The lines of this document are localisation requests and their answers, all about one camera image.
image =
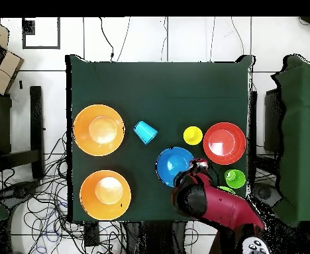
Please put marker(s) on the light blue plastic bowl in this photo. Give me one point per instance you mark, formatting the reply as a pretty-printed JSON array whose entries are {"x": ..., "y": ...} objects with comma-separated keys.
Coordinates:
[{"x": 172, "y": 164}]

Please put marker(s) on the red plastic bowl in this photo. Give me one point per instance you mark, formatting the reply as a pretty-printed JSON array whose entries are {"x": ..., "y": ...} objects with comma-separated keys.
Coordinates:
[{"x": 224, "y": 143}]

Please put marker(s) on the light blue plastic cup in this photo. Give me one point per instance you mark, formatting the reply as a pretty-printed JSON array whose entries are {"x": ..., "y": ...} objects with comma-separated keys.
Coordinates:
[{"x": 145, "y": 132}]

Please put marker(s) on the orange plastic bowl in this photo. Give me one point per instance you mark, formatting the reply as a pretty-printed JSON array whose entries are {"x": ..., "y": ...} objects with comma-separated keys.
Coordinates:
[
  {"x": 102, "y": 206},
  {"x": 98, "y": 129}
]

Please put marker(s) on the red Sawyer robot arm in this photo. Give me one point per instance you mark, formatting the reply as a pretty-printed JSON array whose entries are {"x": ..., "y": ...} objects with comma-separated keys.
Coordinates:
[{"x": 224, "y": 206}]

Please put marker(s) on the yellow plastic cup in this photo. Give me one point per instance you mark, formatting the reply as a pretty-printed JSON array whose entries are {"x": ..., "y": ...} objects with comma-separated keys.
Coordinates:
[{"x": 193, "y": 135}]

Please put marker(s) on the green plastic bowl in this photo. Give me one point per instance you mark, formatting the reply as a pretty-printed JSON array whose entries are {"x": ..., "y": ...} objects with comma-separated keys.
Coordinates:
[{"x": 227, "y": 189}]

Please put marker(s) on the green plastic cup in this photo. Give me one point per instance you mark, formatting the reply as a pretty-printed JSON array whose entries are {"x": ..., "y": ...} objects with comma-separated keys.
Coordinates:
[{"x": 235, "y": 178}]

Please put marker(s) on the black equipment base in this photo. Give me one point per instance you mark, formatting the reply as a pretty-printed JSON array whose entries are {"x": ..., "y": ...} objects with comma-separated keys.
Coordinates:
[
  {"x": 20, "y": 191},
  {"x": 265, "y": 193}
]

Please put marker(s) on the dark green tablecloth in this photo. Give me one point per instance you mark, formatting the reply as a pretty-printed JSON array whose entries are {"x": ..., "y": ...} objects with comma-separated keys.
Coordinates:
[{"x": 157, "y": 92}]

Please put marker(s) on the black box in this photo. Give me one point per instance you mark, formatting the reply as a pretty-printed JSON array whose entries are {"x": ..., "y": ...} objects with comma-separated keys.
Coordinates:
[{"x": 273, "y": 121}]

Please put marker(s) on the black power adapter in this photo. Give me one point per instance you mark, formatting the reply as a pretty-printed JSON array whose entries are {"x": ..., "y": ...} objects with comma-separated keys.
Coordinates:
[{"x": 91, "y": 234}]

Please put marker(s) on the black stand frame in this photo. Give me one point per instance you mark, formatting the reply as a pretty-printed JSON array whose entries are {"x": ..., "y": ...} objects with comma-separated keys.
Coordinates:
[{"x": 36, "y": 119}]

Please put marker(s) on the black square floor frame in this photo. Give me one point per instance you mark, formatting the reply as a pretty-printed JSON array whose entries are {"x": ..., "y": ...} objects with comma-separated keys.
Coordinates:
[{"x": 23, "y": 34}]

